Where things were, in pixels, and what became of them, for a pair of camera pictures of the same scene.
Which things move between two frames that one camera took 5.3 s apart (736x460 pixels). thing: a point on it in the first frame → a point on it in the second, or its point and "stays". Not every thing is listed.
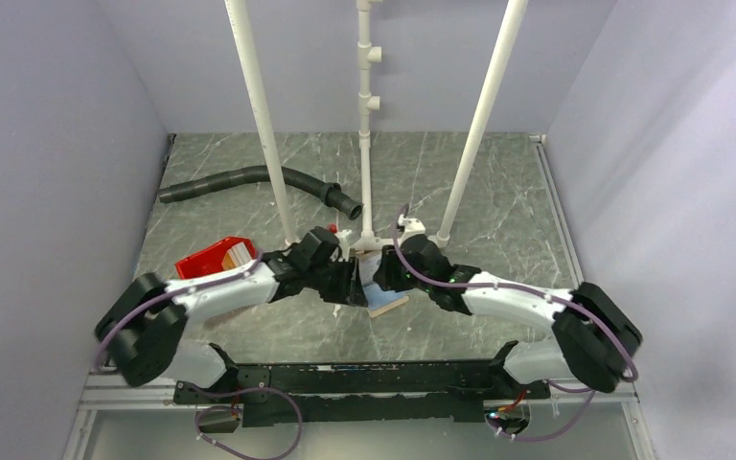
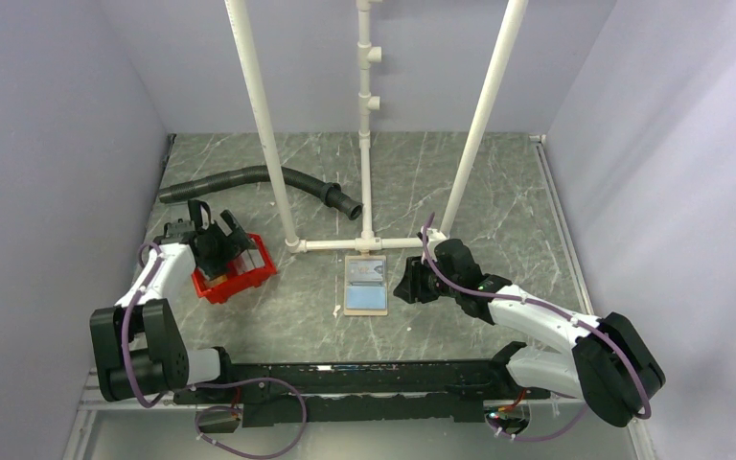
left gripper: x=350 y=290 → x=233 y=243
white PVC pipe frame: x=368 y=104 stays
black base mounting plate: x=359 y=392 stays
